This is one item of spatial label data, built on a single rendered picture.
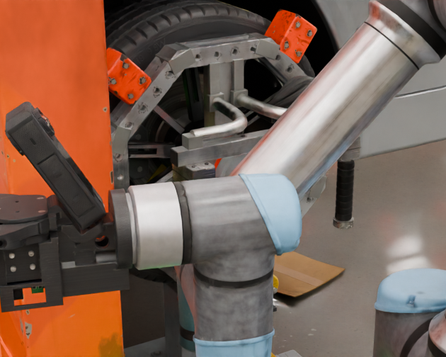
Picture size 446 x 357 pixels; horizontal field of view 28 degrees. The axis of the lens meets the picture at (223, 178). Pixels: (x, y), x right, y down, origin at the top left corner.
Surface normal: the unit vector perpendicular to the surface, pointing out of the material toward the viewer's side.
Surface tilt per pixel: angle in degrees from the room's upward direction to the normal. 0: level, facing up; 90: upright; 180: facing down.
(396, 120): 90
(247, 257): 90
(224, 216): 62
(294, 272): 2
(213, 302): 90
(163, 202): 38
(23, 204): 7
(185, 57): 90
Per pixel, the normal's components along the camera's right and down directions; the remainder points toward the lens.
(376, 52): -0.28, -0.07
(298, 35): 0.49, 0.32
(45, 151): 0.22, 0.29
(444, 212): 0.00, -0.93
